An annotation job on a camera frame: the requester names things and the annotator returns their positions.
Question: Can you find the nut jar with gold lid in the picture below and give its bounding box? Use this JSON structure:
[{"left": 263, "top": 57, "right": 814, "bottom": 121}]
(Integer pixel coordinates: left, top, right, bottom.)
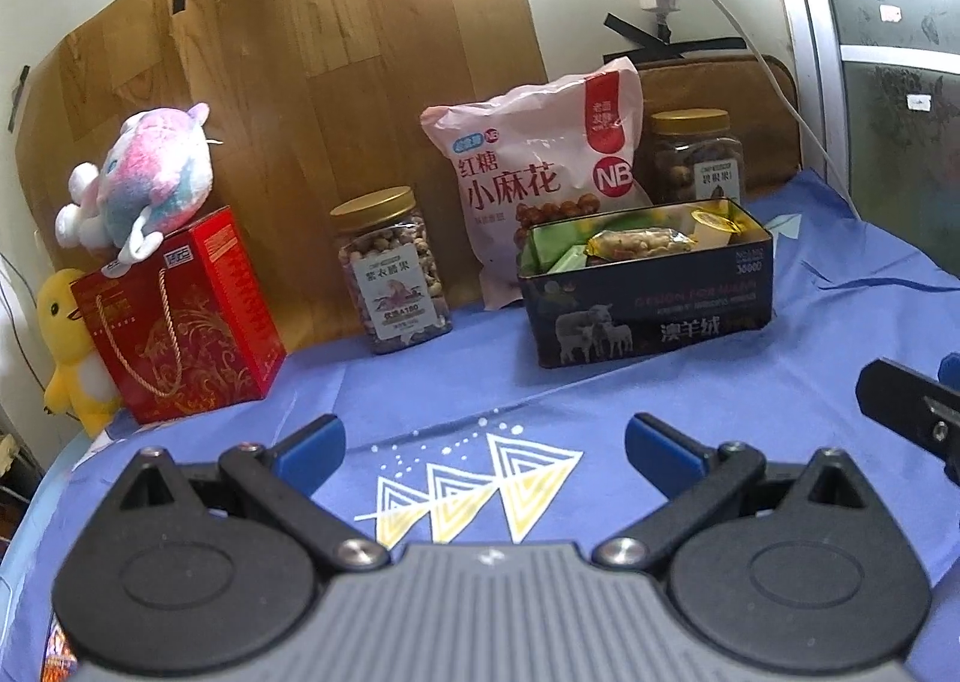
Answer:
[{"left": 330, "top": 185, "right": 455, "bottom": 357}]

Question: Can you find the blue printed cloth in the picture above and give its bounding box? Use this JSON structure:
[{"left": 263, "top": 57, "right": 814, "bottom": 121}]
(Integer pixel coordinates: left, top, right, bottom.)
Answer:
[{"left": 0, "top": 170, "right": 960, "bottom": 660}]

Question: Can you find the dark nut jar, gold lid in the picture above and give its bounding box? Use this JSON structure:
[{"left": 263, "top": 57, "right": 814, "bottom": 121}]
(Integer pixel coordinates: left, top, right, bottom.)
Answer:
[{"left": 649, "top": 109, "right": 747, "bottom": 207}]

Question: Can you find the light green snack packet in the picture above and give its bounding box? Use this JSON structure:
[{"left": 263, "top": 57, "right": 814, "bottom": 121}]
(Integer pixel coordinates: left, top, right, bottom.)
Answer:
[{"left": 551, "top": 245, "right": 601, "bottom": 274}]

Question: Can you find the frosted glass window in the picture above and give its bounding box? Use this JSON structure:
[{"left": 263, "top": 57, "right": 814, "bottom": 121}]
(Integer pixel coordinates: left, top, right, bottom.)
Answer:
[{"left": 776, "top": 0, "right": 960, "bottom": 278}]

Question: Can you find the dark tin box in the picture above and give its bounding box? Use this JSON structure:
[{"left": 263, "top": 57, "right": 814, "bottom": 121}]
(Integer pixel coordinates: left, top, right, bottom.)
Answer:
[{"left": 517, "top": 198, "right": 776, "bottom": 369}]

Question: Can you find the yellow duck plush toy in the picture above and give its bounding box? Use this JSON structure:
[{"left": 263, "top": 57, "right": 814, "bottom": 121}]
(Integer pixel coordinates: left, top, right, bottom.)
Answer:
[{"left": 37, "top": 268, "right": 125, "bottom": 437}]

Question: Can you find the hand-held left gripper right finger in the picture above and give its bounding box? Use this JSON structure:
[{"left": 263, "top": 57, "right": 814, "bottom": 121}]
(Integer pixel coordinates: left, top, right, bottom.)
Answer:
[{"left": 592, "top": 413, "right": 901, "bottom": 570}]

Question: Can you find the clear nut snack packet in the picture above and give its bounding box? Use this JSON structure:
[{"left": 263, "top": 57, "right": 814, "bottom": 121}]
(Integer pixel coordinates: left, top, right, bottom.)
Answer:
[{"left": 585, "top": 224, "right": 698, "bottom": 267}]

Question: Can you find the pink and blue plush toy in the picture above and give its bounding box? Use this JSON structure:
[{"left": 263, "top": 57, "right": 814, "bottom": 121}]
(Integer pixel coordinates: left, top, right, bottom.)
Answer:
[{"left": 54, "top": 100, "right": 218, "bottom": 267}]

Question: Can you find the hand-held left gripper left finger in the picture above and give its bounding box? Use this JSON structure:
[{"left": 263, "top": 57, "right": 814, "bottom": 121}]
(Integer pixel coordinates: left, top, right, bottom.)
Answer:
[{"left": 112, "top": 414, "right": 391, "bottom": 573}]

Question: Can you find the jelly cup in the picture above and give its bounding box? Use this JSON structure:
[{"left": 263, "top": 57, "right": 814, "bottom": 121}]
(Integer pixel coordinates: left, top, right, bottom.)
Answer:
[{"left": 690, "top": 200, "right": 740, "bottom": 248}]

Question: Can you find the red gift bag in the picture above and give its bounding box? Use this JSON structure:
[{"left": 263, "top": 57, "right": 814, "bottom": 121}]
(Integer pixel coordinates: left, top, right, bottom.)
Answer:
[{"left": 70, "top": 205, "right": 287, "bottom": 426}]

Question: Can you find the pink snack bag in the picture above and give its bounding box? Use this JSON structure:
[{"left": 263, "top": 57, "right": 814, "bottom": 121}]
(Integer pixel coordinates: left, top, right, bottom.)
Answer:
[{"left": 420, "top": 56, "right": 653, "bottom": 312}]

